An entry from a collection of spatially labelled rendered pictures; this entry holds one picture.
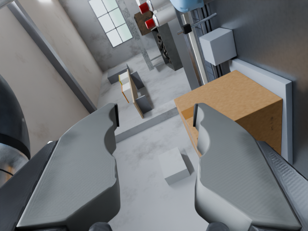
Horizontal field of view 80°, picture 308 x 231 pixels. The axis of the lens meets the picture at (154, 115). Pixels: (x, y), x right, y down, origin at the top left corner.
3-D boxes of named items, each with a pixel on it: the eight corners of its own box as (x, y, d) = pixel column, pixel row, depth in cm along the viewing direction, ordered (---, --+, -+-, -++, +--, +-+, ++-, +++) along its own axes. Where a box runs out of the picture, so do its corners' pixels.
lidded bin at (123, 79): (133, 82, 545) (125, 86, 547) (127, 70, 524) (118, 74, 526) (134, 88, 505) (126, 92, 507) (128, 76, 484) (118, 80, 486)
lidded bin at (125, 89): (135, 92, 478) (127, 96, 480) (129, 80, 460) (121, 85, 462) (137, 99, 443) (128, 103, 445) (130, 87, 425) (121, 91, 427)
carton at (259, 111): (235, 68, 72) (173, 99, 74) (283, 98, 53) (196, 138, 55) (243, 122, 90) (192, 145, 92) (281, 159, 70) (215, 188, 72)
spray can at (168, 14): (186, -4, 78) (143, 19, 79) (191, -5, 74) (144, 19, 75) (190, 9, 81) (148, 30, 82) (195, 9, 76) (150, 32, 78)
